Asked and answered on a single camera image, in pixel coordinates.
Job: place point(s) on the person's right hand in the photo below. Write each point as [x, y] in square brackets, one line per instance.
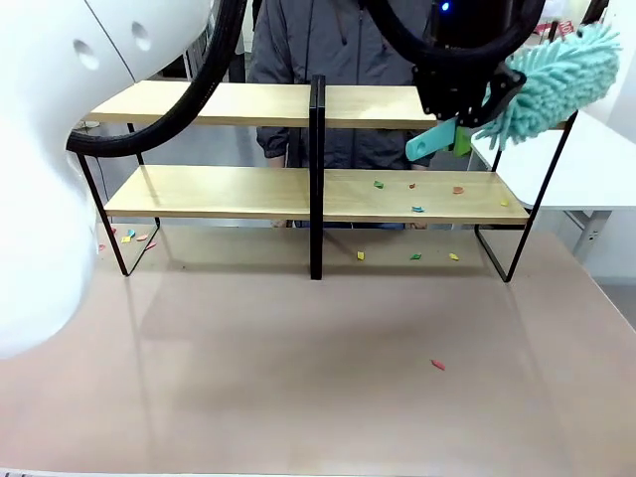
[281, 223]

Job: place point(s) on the two-tier wooden shelf black frame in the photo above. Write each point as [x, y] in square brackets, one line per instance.
[238, 191]

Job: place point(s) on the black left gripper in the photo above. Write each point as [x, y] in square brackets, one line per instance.
[459, 79]

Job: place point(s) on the person's left hand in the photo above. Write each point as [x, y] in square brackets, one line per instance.
[420, 224]

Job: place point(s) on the teal microfiber duster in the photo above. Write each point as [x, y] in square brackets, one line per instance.
[556, 84]

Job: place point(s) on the white desk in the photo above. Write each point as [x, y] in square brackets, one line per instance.
[586, 169]

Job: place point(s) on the person in grey jacket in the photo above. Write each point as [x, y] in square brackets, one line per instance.
[343, 40]

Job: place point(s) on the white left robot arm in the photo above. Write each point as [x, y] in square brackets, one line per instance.
[45, 164]

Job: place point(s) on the person's right forearm grey sleeve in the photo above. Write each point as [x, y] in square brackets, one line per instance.
[272, 141]

